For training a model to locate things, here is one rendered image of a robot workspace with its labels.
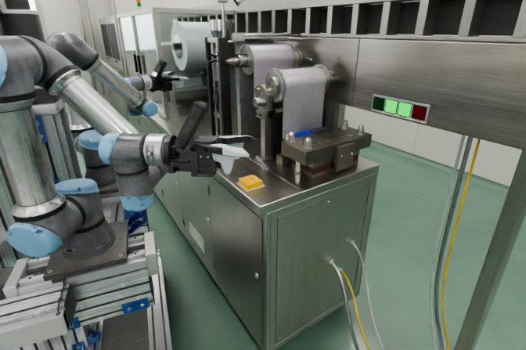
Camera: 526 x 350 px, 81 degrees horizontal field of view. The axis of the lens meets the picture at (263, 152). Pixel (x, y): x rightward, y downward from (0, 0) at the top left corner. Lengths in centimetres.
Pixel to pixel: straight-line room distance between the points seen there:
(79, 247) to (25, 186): 29
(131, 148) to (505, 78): 107
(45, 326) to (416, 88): 142
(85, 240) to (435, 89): 127
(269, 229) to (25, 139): 78
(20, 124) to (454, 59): 125
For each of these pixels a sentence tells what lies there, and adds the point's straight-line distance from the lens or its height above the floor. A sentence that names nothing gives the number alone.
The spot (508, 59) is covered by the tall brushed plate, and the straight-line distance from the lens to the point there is 118.
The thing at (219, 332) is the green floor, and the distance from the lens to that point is 188.
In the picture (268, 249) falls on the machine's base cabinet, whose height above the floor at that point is 70.
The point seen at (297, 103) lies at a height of 117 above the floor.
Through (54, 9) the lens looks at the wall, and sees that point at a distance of 660.
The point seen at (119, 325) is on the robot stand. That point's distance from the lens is 175.
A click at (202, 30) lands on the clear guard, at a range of 225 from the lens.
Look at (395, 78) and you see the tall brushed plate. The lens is 135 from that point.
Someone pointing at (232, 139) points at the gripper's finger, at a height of 123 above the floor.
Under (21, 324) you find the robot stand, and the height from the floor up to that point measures 73.
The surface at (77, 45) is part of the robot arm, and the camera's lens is 147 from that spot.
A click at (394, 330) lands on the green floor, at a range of 200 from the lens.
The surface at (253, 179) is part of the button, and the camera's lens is 122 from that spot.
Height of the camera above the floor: 148
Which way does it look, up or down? 22 degrees down
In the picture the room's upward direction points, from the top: straight up
